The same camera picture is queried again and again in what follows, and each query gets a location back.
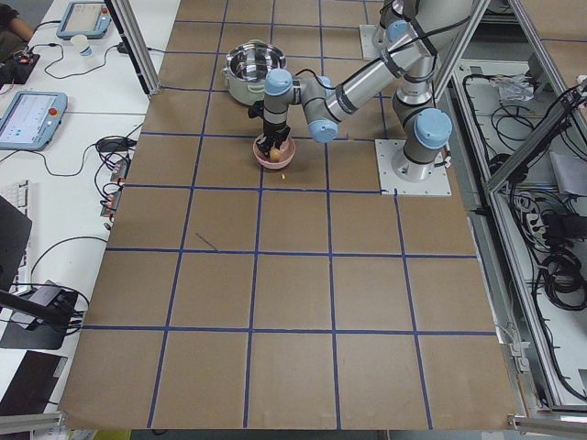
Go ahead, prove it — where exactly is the aluminium frame post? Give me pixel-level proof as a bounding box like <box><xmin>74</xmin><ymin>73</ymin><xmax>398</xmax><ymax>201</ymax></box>
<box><xmin>105</xmin><ymin>0</ymin><xmax>161</xmax><ymax>96</ymax></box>

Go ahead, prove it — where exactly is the crumpled paper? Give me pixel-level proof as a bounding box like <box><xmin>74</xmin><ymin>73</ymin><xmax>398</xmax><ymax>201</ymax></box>
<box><xmin>490</xmin><ymin>74</ymin><xmax>535</xmax><ymax>103</ymax></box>

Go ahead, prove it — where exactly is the black power adapter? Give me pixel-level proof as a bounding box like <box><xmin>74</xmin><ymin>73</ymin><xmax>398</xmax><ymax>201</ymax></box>
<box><xmin>95</xmin><ymin>137</ymin><xmax>137</xmax><ymax>153</ymax></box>

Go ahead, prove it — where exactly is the brown egg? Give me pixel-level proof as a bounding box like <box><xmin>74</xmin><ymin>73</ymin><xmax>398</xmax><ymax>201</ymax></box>
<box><xmin>270</xmin><ymin>148</ymin><xmax>282</xmax><ymax>163</ymax></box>

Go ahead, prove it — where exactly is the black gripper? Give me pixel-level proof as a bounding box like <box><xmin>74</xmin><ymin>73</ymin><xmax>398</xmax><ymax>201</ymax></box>
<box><xmin>248</xmin><ymin>103</ymin><xmax>291</xmax><ymax>159</ymax></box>

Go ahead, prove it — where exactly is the black camera stand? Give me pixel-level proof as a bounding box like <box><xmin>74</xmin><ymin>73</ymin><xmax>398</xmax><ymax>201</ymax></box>
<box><xmin>1</xmin><ymin>283</ymin><xmax>80</xmax><ymax>350</ymax></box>

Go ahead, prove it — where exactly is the black cable bundle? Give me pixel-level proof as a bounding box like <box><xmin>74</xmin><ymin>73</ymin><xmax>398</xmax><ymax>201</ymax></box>
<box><xmin>526</xmin><ymin>214</ymin><xmax>587</xmax><ymax>322</ymax></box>

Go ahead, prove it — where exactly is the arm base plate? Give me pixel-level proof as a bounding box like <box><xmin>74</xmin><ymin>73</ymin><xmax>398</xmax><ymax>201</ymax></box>
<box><xmin>359</xmin><ymin>24</ymin><xmax>415</xmax><ymax>61</ymax></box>
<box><xmin>374</xmin><ymin>139</ymin><xmax>452</xmax><ymax>197</ymax></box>

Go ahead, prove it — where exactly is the paper cup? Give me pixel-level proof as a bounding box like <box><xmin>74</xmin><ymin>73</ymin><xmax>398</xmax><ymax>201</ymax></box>
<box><xmin>70</xmin><ymin>34</ymin><xmax>93</xmax><ymax>58</ymax></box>

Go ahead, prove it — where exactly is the blue teach pendant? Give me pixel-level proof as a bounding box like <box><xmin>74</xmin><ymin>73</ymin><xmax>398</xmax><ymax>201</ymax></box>
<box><xmin>1</xmin><ymin>92</ymin><xmax>68</xmax><ymax>151</ymax></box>
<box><xmin>56</xmin><ymin>1</ymin><xmax>111</xmax><ymax>40</ymax></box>

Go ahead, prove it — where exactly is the pink bowl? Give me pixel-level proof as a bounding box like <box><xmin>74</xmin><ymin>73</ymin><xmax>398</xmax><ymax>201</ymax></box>
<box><xmin>252</xmin><ymin>135</ymin><xmax>295</xmax><ymax>171</ymax></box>

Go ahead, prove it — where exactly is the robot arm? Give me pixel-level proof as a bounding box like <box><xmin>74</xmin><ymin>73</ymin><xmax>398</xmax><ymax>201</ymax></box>
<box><xmin>249</xmin><ymin>1</ymin><xmax>472</xmax><ymax>182</ymax></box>

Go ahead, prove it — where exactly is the pale green electric pot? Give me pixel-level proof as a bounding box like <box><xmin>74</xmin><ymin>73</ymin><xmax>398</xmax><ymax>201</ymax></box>
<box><xmin>222</xmin><ymin>39</ymin><xmax>286</xmax><ymax>106</ymax></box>

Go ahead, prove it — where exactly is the white keyboard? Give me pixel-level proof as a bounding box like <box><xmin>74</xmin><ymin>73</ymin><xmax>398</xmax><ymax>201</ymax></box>
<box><xmin>1</xmin><ymin>180</ymin><xmax>30</xmax><ymax>216</ymax></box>

